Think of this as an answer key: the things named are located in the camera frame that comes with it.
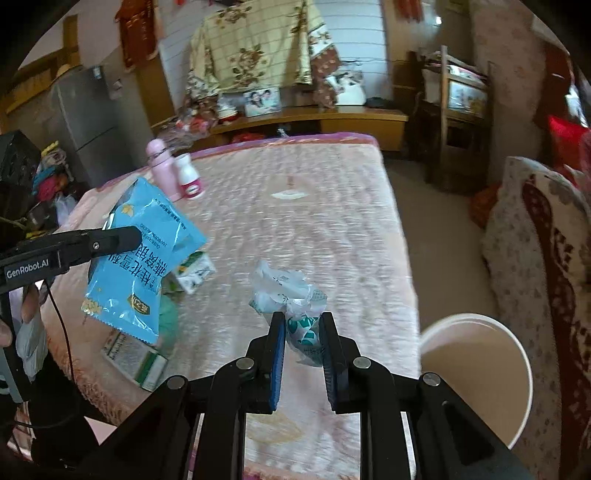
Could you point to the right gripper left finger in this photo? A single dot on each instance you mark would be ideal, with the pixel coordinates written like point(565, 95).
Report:
point(277, 342)

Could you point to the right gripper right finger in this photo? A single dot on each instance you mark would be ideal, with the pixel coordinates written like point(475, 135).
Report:
point(331, 358)

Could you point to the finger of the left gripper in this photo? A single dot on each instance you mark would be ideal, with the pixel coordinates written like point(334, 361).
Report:
point(113, 241)

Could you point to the white paper trash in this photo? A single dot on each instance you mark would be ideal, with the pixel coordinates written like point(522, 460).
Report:
point(302, 304)

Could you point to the blue snack bag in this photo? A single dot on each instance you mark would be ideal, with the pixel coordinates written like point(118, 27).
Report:
point(124, 289)

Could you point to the white trash bucket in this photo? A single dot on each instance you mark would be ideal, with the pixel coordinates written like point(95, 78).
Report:
point(487, 366)

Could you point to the left gloved hand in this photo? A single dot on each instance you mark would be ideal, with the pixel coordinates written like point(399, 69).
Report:
point(26, 330)

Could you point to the green white carton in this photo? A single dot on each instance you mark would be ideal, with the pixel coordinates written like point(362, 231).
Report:
point(193, 272)

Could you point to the pink water bottle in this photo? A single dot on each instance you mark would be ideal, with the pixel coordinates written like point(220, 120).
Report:
point(161, 163)

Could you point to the grey refrigerator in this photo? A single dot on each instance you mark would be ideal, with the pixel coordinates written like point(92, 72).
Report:
point(98, 120)

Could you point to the small white pink bottle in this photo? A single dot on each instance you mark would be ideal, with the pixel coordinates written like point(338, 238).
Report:
point(188, 177)

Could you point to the pink quilted table cover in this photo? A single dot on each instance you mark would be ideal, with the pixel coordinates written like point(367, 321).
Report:
point(322, 205)

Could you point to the green white flat box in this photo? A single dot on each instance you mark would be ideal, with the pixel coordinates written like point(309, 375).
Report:
point(136, 361)

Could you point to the framed photo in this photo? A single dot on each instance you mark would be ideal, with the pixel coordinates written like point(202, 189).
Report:
point(261, 102)

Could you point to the wooden low cabinet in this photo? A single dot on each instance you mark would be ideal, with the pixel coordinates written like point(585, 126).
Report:
point(386, 126)

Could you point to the floral sofa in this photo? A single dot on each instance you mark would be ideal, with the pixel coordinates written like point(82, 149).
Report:
point(537, 248)

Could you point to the yellow floral hanging cloth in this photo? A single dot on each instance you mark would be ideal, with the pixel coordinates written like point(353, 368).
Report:
point(256, 44)

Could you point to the wooden shelf rack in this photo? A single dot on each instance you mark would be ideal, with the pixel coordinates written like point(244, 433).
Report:
point(449, 130)

